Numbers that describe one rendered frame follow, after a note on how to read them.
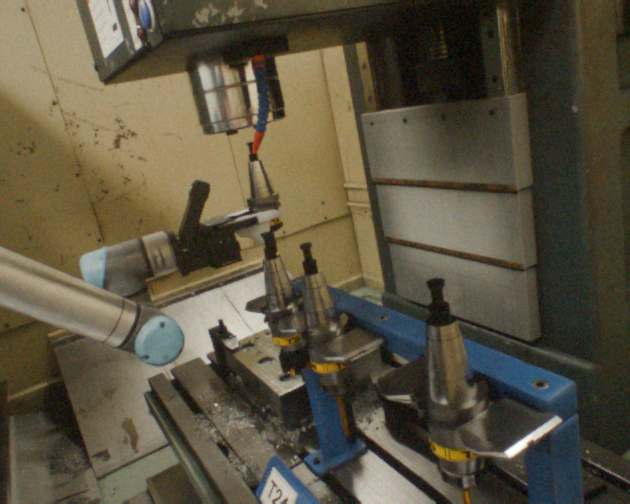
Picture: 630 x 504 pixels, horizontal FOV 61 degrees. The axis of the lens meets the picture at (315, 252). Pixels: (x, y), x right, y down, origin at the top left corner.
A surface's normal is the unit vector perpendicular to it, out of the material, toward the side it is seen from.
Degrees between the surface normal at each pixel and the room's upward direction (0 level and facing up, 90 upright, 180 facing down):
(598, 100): 90
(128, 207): 90
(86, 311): 86
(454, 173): 85
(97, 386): 24
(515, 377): 0
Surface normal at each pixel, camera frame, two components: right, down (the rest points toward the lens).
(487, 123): -0.85, 0.31
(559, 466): 0.50, 0.15
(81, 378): 0.02, -0.79
